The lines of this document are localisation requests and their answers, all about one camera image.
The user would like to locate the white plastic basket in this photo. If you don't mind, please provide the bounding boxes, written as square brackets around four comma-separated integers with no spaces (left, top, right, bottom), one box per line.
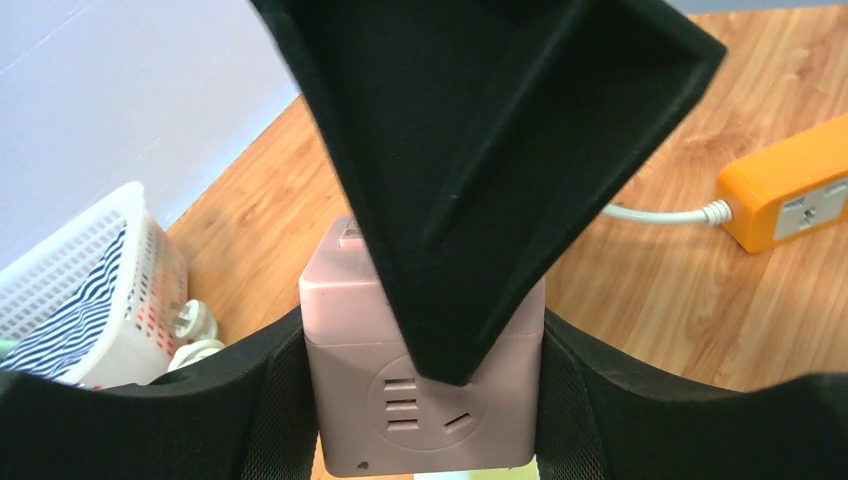
[1,181,188,390]

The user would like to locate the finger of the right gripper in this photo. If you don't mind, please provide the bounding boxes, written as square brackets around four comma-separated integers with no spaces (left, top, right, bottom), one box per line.
[254,1,726,386]

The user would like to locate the light pink cube plug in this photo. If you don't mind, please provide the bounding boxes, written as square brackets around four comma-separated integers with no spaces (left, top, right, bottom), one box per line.
[299,215,545,477]

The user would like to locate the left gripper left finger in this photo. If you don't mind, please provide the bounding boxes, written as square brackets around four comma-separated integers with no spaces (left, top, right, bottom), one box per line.
[1,310,318,479]

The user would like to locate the white cable of orange strip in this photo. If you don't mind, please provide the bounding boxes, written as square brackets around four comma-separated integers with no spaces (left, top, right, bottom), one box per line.
[601,198,733,228]

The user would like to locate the orange power strip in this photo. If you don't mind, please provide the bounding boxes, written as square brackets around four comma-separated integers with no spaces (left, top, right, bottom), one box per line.
[715,114,847,253]

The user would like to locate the white cable of purple strip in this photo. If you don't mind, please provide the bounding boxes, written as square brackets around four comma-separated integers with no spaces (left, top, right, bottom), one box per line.
[165,299,227,374]

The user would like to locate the white long power strip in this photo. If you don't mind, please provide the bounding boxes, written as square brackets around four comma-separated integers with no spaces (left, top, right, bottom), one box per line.
[412,460,540,480]

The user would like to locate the blue striped cloth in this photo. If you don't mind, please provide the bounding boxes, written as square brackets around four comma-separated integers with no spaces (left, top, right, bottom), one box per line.
[1,229,126,380]

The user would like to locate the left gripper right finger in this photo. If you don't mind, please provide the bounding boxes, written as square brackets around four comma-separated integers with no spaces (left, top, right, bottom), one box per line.
[535,311,847,479]

